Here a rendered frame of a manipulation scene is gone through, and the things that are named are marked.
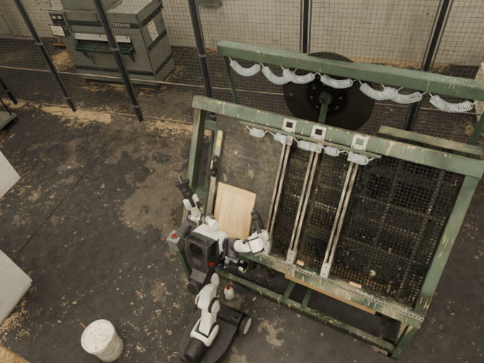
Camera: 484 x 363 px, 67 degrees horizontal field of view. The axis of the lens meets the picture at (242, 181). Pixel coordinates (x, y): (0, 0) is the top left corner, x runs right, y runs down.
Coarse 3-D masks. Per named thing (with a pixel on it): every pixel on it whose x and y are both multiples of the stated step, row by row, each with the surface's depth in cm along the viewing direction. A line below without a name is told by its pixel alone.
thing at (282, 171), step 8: (288, 120) 275; (288, 128) 276; (288, 136) 278; (288, 144) 279; (288, 152) 285; (280, 160) 289; (288, 160) 290; (280, 168) 291; (280, 176) 296; (280, 184) 294; (280, 192) 296; (272, 200) 301; (280, 200) 303; (272, 208) 303; (272, 216) 308; (272, 224) 306; (272, 232) 309; (272, 240) 316; (264, 248) 315
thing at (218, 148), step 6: (222, 132) 311; (222, 138) 313; (216, 144) 316; (222, 144) 316; (216, 150) 318; (222, 150) 319; (216, 180) 326; (210, 186) 329; (216, 186) 330; (210, 192) 331; (210, 198) 332; (210, 204) 334; (210, 210) 335
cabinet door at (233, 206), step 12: (228, 192) 325; (240, 192) 319; (252, 192) 315; (216, 204) 333; (228, 204) 328; (240, 204) 322; (252, 204) 316; (216, 216) 337; (228, 216) 331; (240, 216) 325; (216, 228) 340; (228, 228) 334; (240, 228) 328
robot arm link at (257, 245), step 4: (260, 236) 261; (256, 240) 253; (260, 240) 254; (264, 240) 261; (252, 244) 253; (256, 244) 252; (260, 244) 254; (252, 248) 254; (256, 248) 252; (260, 248) 253; (256, 252) 252; (260, 252) 253
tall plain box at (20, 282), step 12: (0, 252) 373; (0, 264) 376; (12, 264) 390; (0, 276) 378; (12, 276) 392; (24, 276) 408; (0, 288) 380; (12, 288) 395; (24, 288) 411; (0, 300) 383; (12, 300) 398; (0, 312) 385; (0, 324) 391
